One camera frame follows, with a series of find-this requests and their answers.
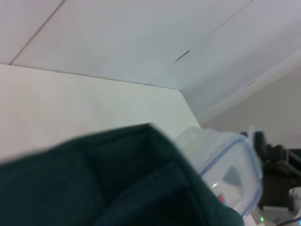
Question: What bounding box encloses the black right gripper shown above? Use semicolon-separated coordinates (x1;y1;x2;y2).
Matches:
254;130;301;210

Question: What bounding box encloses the grey device with green light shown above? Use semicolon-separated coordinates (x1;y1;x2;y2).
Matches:
253;205;301;226

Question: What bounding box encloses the clear plastic food container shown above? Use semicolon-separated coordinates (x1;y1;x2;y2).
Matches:
174;126;264;219

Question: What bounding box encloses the dark teal insulated lunch bag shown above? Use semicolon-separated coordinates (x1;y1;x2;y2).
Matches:
0;123;244;226

